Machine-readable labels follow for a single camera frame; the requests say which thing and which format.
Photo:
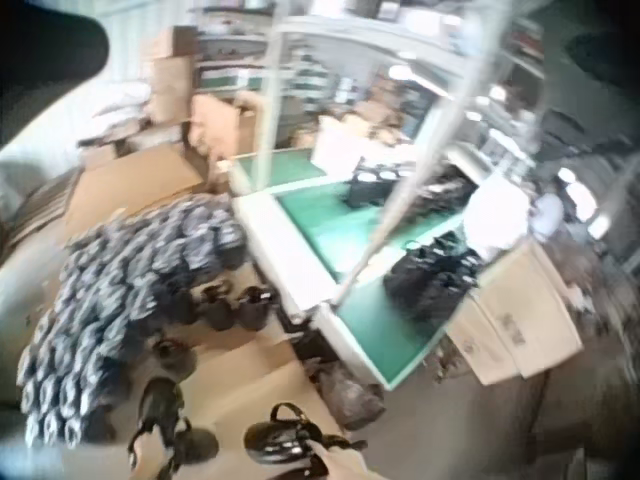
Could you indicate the flat cardboard sheet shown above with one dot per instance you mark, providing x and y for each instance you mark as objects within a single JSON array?
[{"x": 135, "y": 187}]

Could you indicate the person's left hand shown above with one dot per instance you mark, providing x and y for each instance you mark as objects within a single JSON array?
[{"x": 145, "y": 465}]

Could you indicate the open brown carton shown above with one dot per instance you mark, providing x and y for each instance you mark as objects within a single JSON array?
[{"x": 222, "y": 125}]

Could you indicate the black cup-shaped part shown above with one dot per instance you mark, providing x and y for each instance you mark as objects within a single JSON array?
[
  {"x": 219, "y": 309},
  {"x": 256, "y": 309}
]

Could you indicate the black round part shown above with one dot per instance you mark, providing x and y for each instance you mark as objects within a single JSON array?
[
  {"x": 199, "y": 445},
  {"x": 175, "y": 357}
]

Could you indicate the person's right hand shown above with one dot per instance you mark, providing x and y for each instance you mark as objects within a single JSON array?
[{"x": 345, "y": 462}]

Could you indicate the person's right fingers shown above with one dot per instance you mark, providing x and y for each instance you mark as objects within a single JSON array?
[{"x": 334, "y": 451}]

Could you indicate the stack of brown cartons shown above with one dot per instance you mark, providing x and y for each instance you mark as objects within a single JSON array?
[{"x": 172, "y": 75}]

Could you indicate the white plastic bag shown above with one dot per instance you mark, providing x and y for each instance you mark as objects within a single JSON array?
[{"x": 497, "y": 220}]

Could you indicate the pile of black parts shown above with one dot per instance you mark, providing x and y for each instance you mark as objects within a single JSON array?
[{"x": 442, "y": 195}]

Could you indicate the clear plastic bag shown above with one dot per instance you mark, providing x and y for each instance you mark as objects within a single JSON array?
[{"x": 352, "y": 397}]

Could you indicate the glossy black helmet-shaped part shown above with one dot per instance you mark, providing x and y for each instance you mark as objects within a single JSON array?
[{"x": 280, "y": 442}]

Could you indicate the black box with white discs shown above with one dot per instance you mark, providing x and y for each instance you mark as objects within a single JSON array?
[{"x": 371, "y": 185}]

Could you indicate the heap of white bags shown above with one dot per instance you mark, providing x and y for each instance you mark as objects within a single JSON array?
[{"x": 122, "y": 105}]

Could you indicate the background storage shelf rack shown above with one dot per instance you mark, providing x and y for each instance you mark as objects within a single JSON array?
[{"x": 235, "y": 55}]

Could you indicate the large printed cardboard carton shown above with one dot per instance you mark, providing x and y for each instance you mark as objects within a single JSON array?
[{"x": 520, "y": 320}]

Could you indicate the heap of black-white parts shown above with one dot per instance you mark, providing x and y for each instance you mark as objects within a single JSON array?
[{"x": 125, "y": 300}]

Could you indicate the green-topped white frame workbench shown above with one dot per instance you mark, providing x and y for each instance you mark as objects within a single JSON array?
[{"x": 360, "y": 250}]

